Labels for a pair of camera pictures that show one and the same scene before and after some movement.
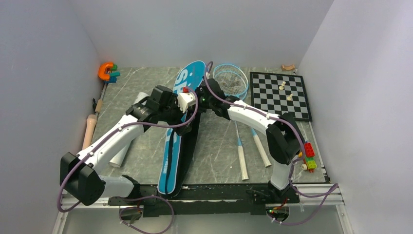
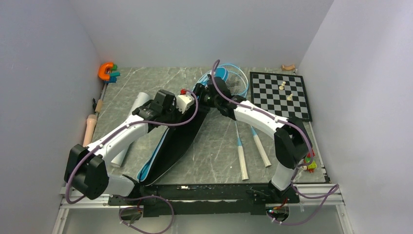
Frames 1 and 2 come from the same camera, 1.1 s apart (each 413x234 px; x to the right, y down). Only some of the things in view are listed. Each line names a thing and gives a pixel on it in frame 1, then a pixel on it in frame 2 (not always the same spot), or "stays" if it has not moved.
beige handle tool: (91, 123) stays
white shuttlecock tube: (117, 161) stays
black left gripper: (173, 102) stays
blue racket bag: (183, 140) to (169, 149)
